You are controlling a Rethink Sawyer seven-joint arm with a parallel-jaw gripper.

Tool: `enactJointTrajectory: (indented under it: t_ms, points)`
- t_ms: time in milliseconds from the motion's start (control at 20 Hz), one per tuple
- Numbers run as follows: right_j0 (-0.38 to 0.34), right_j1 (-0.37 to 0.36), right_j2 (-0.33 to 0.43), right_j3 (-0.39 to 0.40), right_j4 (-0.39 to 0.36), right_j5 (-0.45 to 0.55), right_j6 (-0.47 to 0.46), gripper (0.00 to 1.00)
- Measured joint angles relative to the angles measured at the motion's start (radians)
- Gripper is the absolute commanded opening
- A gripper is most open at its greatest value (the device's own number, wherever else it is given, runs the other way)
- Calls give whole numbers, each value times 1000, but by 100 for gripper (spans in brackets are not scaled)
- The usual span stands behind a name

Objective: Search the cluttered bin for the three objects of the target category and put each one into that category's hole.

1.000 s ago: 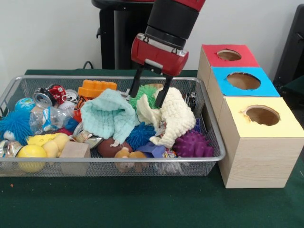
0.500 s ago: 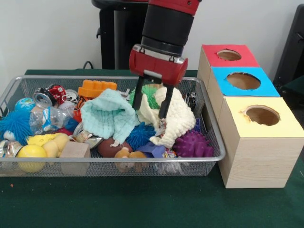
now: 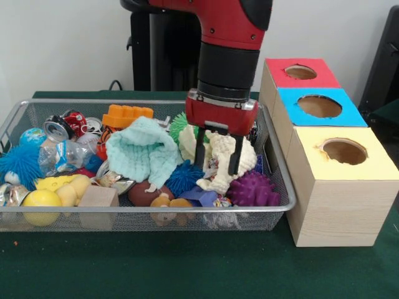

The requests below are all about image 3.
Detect plain wooden block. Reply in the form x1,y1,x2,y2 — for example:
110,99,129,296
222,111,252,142
77,185,120,231

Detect light blue spiky ball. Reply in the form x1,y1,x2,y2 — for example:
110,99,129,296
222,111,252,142
0,145,44,191

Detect dark green table cloth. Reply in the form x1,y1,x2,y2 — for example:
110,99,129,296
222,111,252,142
367,99,399,147
0,90,399,299

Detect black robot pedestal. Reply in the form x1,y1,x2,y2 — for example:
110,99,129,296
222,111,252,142
120,0,230,92

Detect crushed clear plastic bottle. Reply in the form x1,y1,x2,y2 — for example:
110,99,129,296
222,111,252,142
37,140,97,178

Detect mint green cloth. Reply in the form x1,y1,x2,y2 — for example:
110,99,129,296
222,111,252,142
105,116,184,189

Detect wooden box with three holes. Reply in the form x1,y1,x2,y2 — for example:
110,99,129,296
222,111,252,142
259,57,399,248

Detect silver mesh bin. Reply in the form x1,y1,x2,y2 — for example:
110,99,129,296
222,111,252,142
0,98,297,232

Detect purple knobbly ball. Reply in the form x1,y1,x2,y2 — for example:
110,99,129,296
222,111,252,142
229,173,281,207

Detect cream white cloth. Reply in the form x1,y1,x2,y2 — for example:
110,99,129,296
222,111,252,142
178,124,258,194

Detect blue globe ball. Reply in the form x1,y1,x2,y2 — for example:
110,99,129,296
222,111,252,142
19,127,47,147

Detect dark blue spiky ball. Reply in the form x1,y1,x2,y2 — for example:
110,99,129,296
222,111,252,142
165,160,205,199

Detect plain yellow ball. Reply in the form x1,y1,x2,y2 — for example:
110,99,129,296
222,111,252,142
21,189,62,227

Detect orange toy brick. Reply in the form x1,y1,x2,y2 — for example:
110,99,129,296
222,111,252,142
102,105,154,128

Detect black chair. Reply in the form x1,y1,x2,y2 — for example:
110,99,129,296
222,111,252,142
358,6,399,108

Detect green spiky ball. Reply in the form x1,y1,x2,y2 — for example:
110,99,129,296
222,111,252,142
170,112,200,147

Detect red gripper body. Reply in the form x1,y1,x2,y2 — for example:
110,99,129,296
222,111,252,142
185,96,259,137

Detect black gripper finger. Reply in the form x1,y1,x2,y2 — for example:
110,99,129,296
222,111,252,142
228,135,244,175
194,127,208,172

